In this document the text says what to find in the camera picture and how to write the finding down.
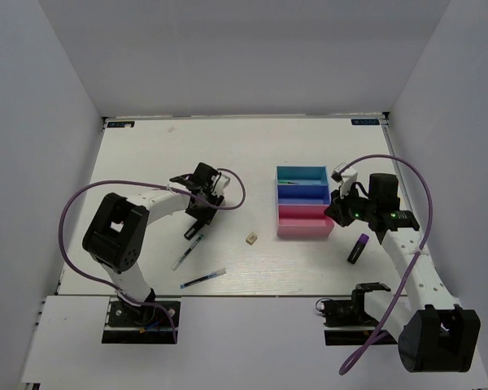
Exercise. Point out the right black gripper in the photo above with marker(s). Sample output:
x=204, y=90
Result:
x=336, y=210

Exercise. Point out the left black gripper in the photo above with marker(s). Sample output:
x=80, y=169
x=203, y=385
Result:
x=206, y=217

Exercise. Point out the yellow cap black highlighter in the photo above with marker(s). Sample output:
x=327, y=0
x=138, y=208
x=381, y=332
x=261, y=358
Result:
x=192, y=231

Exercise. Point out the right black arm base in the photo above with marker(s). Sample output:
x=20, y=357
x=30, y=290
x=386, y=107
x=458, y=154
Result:
x=345, y=320

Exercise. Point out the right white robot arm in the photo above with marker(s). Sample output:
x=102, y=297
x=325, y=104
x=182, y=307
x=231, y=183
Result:
x=432, y=331

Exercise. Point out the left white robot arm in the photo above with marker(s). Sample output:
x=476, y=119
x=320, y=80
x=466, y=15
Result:
x=116, y=233

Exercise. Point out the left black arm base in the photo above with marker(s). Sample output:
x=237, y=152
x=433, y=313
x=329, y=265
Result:
x=141, y=326

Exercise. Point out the purple cap black highlighter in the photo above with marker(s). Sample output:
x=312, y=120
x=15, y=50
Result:
x=358, y=248

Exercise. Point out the three-colour compartment box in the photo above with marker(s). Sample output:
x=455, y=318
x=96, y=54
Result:
x=301, y=208

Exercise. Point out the green clear pen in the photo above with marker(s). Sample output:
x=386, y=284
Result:
x=182, y=258

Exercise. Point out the small beige eraser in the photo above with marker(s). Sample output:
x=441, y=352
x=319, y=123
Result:
x=251, y=239

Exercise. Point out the right blue corner label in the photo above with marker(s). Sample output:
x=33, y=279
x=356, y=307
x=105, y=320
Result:
x=365, y=122

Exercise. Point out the blue corner label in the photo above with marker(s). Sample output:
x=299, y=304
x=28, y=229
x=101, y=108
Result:
x=120, y=124
x=365, y=122

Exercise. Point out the blue clear pen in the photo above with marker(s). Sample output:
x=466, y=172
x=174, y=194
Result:
x=201, y=279

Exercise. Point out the left blue corner label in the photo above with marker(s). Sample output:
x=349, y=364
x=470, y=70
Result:
x=120, y=124

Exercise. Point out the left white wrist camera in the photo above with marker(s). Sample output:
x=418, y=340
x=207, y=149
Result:
x=220, y=182

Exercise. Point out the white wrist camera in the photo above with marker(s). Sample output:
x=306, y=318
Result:
x=220, y=182
x=345, y=177

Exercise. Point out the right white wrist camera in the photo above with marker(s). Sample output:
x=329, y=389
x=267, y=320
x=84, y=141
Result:
x=345, y=177

